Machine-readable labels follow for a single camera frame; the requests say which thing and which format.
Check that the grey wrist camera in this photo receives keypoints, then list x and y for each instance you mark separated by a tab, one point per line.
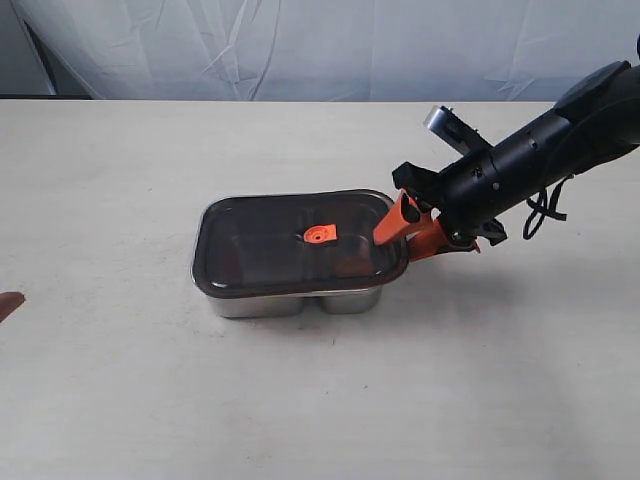
456	133

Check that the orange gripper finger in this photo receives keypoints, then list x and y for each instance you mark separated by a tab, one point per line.
9	302

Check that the yellow toy cheese wedge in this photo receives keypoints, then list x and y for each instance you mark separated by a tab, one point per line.
352	265

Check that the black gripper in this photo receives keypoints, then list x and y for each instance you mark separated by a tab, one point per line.
464	193

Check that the dark transparent lunchbox lid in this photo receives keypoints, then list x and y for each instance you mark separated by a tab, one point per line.
300	245

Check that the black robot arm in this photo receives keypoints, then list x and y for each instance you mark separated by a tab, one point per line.
266	255

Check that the stainless steel two-compartment lunchbox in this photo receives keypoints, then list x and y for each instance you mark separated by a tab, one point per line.
300	305

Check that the white backdrop cloth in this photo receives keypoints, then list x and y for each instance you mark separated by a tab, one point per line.
311	50

